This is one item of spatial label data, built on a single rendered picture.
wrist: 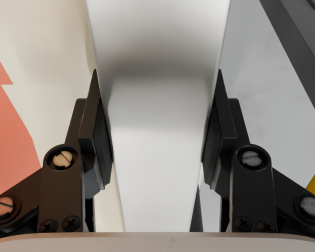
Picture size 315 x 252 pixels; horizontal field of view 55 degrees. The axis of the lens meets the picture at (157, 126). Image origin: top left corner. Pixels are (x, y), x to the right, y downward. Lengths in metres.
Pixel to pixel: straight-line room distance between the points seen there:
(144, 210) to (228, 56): 1.18
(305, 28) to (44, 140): 0.34
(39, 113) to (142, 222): 0.08
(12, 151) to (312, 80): 0.31
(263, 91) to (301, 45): 1.08
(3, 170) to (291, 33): 0.36
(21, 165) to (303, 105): 1.49
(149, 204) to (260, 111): 1.43
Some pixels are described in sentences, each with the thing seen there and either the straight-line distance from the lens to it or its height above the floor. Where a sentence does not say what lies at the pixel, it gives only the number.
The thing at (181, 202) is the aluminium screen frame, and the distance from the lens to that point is 0.16.
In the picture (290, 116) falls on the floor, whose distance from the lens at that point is 1.65.
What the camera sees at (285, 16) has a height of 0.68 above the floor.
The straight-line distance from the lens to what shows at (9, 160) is 0.21.
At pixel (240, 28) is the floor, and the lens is 1.26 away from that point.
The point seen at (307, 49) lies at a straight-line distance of 0.40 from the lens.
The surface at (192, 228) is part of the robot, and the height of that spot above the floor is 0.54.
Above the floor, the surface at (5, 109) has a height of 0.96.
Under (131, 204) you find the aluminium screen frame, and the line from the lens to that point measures 0.16.
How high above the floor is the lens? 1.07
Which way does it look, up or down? 43 degrees down
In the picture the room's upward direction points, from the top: 180 degrees counter-clockwise
